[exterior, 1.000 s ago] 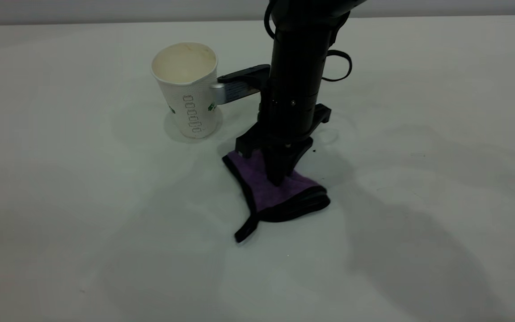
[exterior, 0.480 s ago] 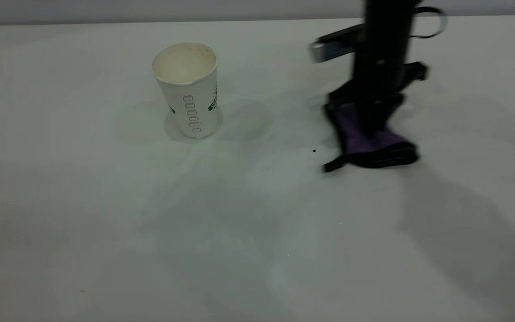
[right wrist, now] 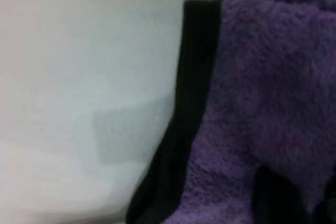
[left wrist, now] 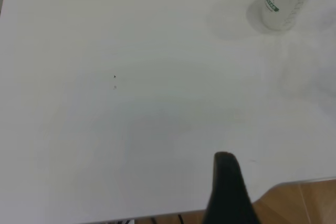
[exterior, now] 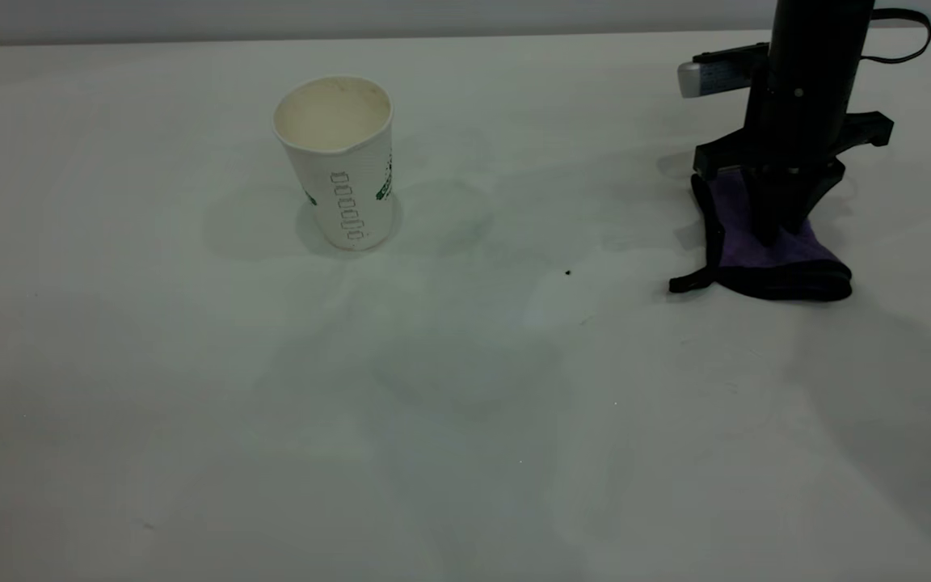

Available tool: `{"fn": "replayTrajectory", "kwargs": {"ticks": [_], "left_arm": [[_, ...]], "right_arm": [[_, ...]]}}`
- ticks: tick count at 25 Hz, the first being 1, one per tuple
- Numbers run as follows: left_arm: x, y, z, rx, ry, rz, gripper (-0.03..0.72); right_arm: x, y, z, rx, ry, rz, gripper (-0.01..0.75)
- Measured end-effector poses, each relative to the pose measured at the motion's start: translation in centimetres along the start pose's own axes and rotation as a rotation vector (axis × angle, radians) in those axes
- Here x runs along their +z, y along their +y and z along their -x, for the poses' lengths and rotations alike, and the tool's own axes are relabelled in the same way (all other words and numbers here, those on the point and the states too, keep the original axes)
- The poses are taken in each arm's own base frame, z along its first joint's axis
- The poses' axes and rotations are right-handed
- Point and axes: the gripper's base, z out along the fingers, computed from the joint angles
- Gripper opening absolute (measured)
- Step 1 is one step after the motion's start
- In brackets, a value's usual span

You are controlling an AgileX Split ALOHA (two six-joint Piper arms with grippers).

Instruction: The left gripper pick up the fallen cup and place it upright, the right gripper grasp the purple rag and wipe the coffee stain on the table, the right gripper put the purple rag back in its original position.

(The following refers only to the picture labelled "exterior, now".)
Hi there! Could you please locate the purple cloth with black trim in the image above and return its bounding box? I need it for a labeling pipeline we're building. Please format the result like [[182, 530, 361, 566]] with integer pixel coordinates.
[[669, 171, 853, 302]]

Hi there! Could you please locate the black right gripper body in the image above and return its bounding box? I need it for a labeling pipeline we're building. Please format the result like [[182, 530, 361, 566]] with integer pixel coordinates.
[[693, 85, 895, 177]]

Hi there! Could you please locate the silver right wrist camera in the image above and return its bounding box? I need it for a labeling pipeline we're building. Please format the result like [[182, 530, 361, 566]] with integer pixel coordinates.
[[678, 43, 772, 99]]

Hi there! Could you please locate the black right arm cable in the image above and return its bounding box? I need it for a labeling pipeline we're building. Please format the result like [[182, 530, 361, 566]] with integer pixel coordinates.
[[860, 7, 931, 65]]

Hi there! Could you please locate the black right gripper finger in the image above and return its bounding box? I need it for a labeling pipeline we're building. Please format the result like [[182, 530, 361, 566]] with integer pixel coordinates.
[[748, 168, 783, 247], [786, 162, 846, 234]]

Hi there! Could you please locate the white paper cup green print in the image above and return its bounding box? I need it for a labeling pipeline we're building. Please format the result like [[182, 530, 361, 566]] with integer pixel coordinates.
[[272, 75, 395, 252]]

